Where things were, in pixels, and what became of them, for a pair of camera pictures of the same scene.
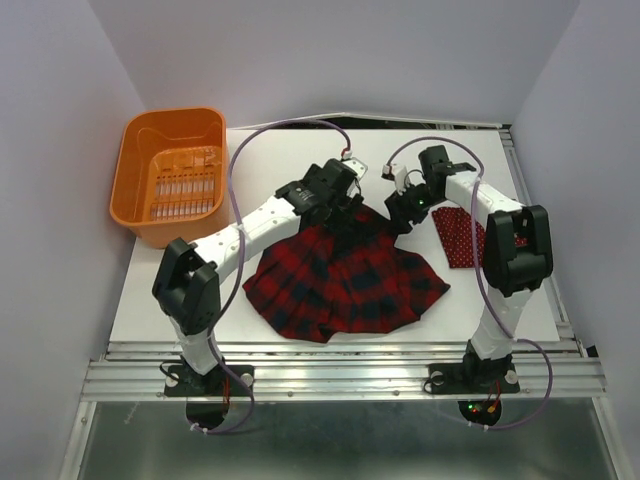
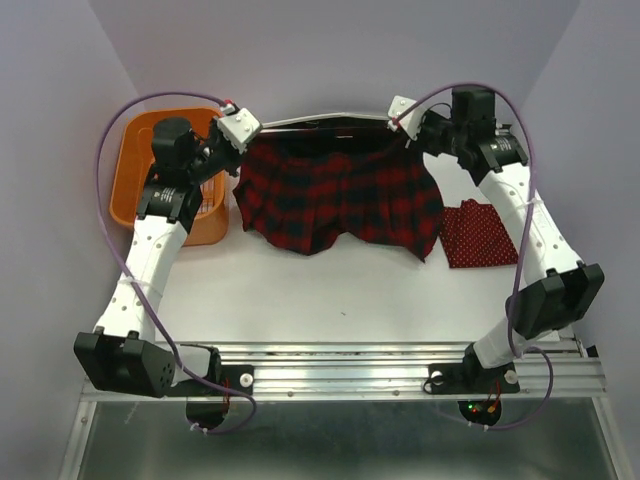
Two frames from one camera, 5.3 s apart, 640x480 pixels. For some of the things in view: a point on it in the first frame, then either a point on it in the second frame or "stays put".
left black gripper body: (336, 218) → (212, 155)
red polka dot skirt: (454, 228) stays put
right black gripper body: (415, 200) → (437, 134)
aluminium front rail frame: (342, 371) stays put
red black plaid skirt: (344, 275) → (302, 184)
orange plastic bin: (171, 176) stays put
